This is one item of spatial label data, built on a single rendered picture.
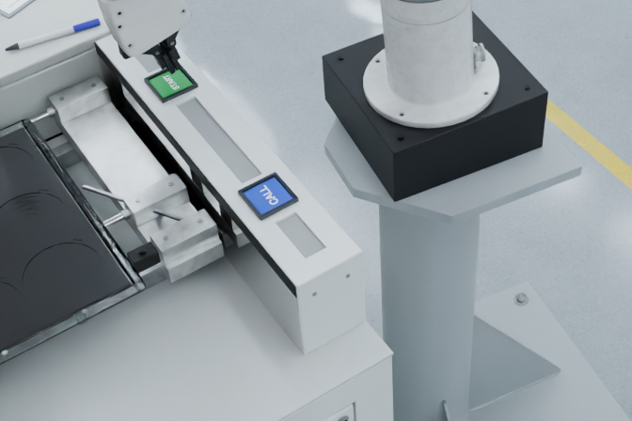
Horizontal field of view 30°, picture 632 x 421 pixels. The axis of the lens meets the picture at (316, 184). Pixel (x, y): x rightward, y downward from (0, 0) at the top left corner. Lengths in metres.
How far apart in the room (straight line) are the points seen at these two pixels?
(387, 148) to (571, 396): 0.98
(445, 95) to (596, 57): 1.55
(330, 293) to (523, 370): 1.00
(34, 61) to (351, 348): 0.61
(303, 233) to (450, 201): 0.29
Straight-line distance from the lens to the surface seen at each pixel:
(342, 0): 3.30
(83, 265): 1.53
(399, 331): 2.01
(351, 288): 1.45
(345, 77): 1.69
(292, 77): 3.07
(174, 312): 1.55
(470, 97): 1.63
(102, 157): 1.68
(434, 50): 1.56
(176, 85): 1.63
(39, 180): 1.64
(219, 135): 1.56
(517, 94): 1.65
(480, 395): 2.37
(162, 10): 1.53
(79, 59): 1.75
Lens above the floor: 2.04
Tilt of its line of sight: 47 degrees down
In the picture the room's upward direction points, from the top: 5 degrees counter-clockwise
